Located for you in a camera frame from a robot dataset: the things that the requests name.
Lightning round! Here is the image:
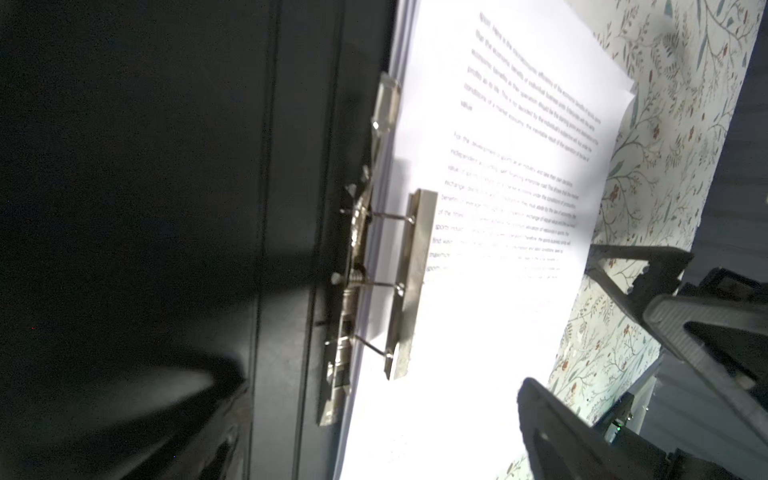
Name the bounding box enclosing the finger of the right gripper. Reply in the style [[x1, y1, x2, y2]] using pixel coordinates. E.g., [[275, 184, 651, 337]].
[[584, 244, 694, 327], [643, 295, 767, 442]]

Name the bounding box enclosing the printed sheet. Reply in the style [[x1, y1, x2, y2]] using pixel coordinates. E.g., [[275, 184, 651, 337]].
[[339, 1, 633, 479]]

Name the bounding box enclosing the floral table mat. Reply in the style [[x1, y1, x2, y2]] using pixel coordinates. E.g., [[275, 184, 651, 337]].
[[544, 0, 766, 420]]

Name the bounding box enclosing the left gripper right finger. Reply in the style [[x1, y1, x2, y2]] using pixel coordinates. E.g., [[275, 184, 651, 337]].
[[517, 378, 668, 479]]

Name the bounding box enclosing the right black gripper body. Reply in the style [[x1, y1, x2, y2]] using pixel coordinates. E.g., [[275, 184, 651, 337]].
[[677, 268, 767, 305]]

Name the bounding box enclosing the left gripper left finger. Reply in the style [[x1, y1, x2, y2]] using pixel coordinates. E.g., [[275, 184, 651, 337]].
[[76, 380, 252, 479]]

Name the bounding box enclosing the grey folder with black inside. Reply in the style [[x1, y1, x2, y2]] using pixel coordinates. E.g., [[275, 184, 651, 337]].
[[1, 1, 408, 479]]

